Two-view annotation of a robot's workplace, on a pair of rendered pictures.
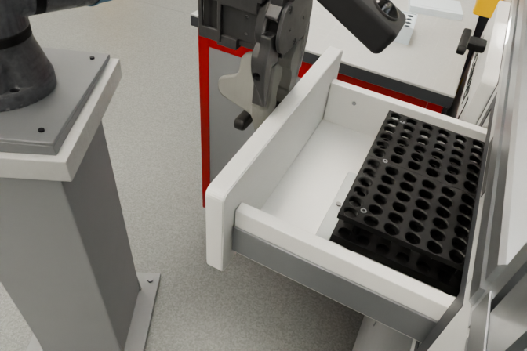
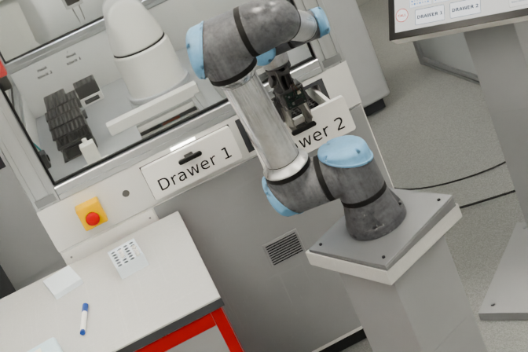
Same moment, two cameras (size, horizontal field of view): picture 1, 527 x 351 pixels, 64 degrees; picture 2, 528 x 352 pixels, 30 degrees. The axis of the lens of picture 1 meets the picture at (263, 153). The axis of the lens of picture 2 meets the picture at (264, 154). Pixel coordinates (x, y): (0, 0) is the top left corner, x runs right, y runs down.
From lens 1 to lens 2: 2.88 m
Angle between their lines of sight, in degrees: 94
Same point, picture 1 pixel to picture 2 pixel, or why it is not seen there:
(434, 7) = (71, 274)
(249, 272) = not seen: outside the picture
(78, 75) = (337, 229)
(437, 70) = (158, 227)
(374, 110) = not seen: hidden behind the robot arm
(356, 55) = (178, 243)
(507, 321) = (328, 50)
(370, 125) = not seen: hidden behind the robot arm
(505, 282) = (320, 56)
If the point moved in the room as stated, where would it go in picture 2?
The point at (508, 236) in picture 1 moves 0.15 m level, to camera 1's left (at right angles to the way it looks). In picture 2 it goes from (310, 62) to (343, 64)
